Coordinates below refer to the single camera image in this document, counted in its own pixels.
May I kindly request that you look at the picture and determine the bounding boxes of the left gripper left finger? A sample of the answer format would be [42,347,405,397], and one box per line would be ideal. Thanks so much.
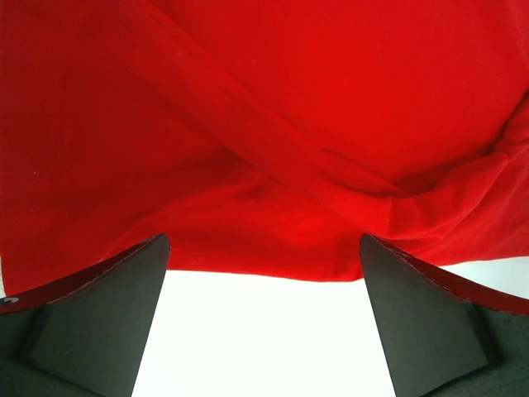
[1,234,170,396]

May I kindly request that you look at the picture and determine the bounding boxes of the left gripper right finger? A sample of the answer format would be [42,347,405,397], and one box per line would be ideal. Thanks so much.
[360,235,528,396]

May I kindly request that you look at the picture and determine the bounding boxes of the red t shirt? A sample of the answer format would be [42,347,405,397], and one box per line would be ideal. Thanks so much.
[1,1,528,296]

